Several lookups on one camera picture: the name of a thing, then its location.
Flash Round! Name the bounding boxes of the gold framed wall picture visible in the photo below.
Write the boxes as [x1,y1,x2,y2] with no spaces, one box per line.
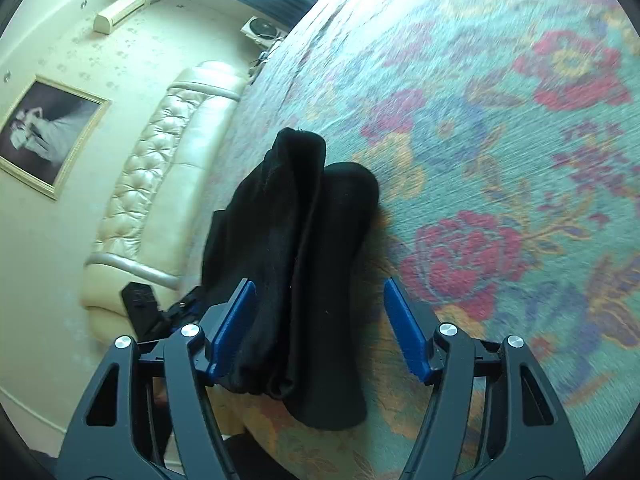
[0,75,111,201]

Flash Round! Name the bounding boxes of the cream wall air conditioner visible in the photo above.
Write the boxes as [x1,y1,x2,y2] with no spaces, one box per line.
[94,0,152,36]

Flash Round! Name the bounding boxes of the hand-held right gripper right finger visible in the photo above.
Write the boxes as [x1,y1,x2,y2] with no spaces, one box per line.
[384,277,587,480]

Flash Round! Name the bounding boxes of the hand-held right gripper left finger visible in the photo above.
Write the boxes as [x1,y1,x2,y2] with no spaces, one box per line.
[54,279,257,480]

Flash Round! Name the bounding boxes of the white box fan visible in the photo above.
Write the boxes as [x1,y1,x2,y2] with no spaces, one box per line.
[241,16,288,43]

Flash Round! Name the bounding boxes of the black pants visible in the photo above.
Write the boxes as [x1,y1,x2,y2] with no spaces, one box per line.
[200,127,381,431]

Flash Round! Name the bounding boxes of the cream tufted leather headboard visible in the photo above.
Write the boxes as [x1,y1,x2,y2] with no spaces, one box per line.
[80,60,251,318]

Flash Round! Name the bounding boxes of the floral bed blanket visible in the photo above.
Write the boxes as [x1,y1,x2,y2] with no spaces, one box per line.
[200,0,640,480]

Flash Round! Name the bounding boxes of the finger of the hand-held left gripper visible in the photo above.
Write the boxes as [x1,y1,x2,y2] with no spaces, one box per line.
[167,287,208,332]

